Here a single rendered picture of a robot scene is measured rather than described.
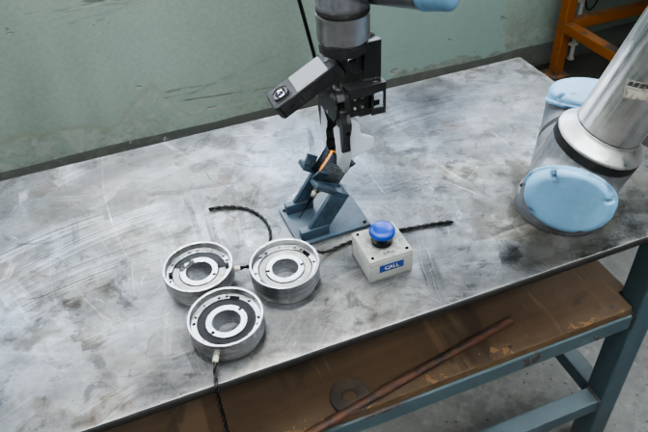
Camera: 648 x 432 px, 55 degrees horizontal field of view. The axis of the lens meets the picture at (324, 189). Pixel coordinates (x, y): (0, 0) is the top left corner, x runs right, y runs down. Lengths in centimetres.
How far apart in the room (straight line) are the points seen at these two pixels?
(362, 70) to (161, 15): 158
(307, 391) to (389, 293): 29
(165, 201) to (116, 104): 143
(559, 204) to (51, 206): 85
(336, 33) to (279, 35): 171
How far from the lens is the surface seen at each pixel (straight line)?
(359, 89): 91
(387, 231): 94
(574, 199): 87
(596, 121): 84
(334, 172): 100
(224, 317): 92
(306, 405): 114
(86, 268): 108
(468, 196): 113
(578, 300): 134
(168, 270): 99
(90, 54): 247
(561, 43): 315
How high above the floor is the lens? 151
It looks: 39 degrees down
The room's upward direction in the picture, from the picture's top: 3 degrees counter-clockwise
